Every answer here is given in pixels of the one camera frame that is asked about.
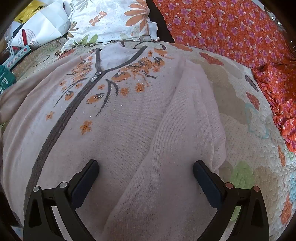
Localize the pink embroidered sweater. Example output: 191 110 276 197
0 43 227 241

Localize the white floral pillow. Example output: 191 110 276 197
60 0 160 52

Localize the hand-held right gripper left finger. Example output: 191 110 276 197
23 159 100 241

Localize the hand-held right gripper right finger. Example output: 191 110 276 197
193 160 270 241

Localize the quilted heart pattern bedspread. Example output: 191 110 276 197
0 35 296 241

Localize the light blue blister strip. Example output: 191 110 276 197
2 45 31 69

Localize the white plastic bag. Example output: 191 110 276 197
10 0 71 49

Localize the orange floral cloth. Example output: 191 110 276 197
151 0 296 153

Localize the yellow plastic bag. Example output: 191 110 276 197
14 0 50 24

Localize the teal box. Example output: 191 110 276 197
0 65 16 93

